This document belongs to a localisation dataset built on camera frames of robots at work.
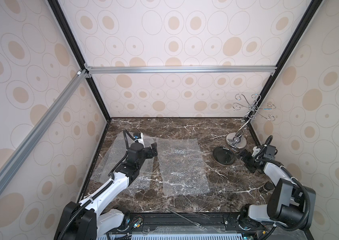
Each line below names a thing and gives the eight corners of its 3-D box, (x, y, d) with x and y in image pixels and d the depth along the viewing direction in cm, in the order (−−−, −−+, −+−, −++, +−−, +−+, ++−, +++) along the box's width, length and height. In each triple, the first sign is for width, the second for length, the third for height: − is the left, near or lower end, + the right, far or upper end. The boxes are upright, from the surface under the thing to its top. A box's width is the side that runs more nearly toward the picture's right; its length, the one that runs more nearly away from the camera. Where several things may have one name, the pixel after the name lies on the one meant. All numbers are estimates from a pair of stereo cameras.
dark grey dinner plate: (214, 165, 96) (215, 162, 93) (211, 150, 104) (212, 146, 100) (234, 165, 96) (236, 162, 93) (229, 150, 104) (231, 146, 100)
